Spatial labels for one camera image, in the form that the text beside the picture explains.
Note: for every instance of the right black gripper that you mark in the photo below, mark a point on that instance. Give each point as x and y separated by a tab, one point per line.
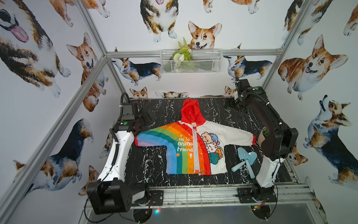
231	100

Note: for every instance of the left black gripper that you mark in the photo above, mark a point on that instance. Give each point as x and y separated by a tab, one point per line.
146	120

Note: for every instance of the rainbow kids hooded jacket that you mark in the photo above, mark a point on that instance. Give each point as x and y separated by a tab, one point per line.
194	144

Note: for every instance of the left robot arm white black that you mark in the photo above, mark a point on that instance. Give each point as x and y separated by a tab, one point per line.
110	193

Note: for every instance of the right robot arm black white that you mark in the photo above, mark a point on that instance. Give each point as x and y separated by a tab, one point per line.
275	147

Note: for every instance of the beige pot green plant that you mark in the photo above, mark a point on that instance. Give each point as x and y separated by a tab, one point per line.
262	136

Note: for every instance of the light blue toy shovel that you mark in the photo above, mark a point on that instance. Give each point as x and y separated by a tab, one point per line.
248	159

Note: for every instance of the green fern with white flower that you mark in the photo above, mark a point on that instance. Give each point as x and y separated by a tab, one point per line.
182	54

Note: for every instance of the white wire wall basket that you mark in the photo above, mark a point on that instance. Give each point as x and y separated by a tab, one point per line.
204	61

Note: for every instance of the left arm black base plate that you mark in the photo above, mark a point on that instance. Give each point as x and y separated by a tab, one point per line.
156	198

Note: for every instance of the aluminium front rail frame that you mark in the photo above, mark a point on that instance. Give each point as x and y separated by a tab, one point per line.
225	195

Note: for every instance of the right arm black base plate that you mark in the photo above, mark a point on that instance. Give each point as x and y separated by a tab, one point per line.
256	195

